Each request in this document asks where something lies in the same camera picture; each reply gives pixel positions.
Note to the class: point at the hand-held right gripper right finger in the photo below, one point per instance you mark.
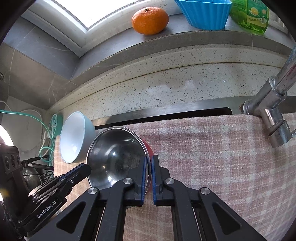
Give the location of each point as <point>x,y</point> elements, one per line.
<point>154,180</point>

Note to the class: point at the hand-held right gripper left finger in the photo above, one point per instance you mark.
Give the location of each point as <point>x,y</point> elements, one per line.
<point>144,176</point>

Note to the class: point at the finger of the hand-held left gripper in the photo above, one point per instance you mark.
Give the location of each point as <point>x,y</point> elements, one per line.
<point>78,171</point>

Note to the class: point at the light blue bowl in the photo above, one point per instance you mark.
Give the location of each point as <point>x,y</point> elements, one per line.
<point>74,136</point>

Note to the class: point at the red steel bowl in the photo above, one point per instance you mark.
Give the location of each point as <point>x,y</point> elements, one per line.
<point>111,157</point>

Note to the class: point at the pink plaid cloth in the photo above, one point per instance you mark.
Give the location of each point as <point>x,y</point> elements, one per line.
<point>208,162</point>

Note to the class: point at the steel sink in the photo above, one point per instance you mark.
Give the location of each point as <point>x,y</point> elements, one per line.
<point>185,106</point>

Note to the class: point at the chrome faucet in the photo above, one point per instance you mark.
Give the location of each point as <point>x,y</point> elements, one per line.
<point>275,109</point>

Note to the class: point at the window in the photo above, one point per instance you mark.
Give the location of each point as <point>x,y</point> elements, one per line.
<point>69,27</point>

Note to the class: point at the orange fruit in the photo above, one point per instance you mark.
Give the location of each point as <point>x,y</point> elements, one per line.
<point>150,20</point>

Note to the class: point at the blue fluted cup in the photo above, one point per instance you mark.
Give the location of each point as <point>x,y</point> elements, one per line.
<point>203,16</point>

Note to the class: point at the green dish soap bottle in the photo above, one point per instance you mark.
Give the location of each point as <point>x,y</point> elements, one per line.
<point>254,16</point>

